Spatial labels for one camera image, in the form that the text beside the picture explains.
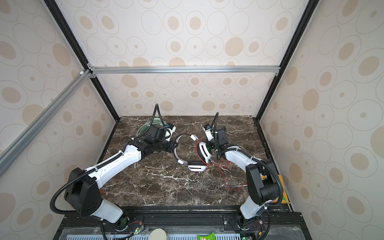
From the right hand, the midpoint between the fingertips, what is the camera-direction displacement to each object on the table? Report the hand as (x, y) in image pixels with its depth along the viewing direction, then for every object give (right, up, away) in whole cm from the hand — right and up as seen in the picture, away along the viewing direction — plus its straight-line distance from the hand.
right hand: (208, 138), depth 93 cm
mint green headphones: (-37, +12, +12) cm, 41 cm away
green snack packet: (-1, -45, -25) cm, 51 cm away
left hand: (-16, -2, -13) cm, 21 cm away
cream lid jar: (-25, -41, -28) cm, 56 cm away
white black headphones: (-4, -6, -21) cm, 22 cm away
